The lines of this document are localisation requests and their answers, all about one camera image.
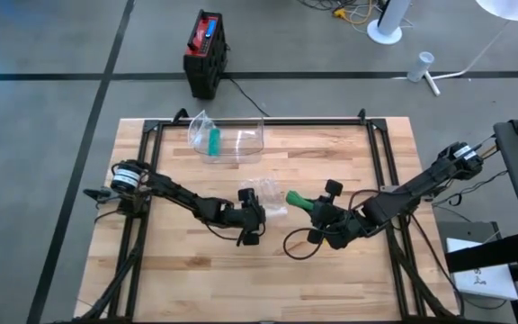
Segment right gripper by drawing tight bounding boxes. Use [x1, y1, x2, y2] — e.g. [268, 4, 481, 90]
[304, 178, 346, 246]

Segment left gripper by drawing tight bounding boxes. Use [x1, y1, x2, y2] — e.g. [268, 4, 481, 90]
[229, 187, 270, 248]

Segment green cloth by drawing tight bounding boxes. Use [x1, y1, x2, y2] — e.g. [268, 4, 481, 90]
[285, 190, 315, 212]

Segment clear plastic bag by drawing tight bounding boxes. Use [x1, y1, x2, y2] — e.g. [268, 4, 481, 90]
[238, 176, 290, 221]
[186, 109, 222, 157]

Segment teal elastic bandage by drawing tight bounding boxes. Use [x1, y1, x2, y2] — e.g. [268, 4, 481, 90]
[208, 128, 221, 158]

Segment red black battery box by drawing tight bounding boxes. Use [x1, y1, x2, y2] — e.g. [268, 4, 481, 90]
[183, 8, 229, 101]

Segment white cylinder stand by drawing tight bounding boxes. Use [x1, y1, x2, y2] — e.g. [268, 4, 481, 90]
[406, 50, 442, 97]

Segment white papers on shelf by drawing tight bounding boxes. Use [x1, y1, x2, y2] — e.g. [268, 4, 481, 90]
[446, 237, 518, 302]

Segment white fan stand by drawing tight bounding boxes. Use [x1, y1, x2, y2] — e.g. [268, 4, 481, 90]
[366, 0, 413, 46]

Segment white round panel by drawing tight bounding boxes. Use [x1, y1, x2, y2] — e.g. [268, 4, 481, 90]
[474, 0, 518, 23]

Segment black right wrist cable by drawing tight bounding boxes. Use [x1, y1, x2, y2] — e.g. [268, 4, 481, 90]
[282, 226, 332, 261]

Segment black power cable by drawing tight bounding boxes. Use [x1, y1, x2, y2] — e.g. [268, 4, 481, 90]
[228, 76, 272, 118]

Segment yellow floor cable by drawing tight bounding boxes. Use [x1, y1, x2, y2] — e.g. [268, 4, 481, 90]
[330, 0, 375, 26]

